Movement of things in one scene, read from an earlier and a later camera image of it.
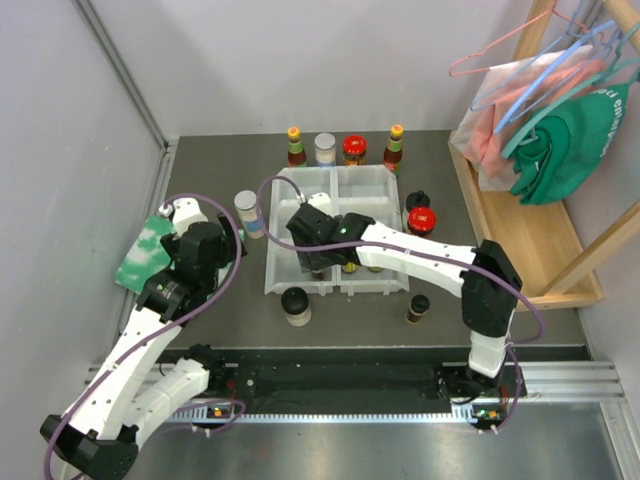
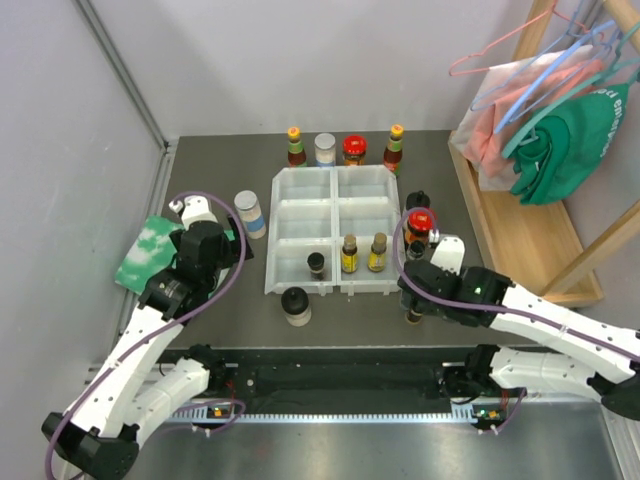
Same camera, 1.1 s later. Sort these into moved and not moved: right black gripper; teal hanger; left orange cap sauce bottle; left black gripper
Moved: right black gripper
Not moved: left black gripper; teal hanger; left orange cap sauce bottle
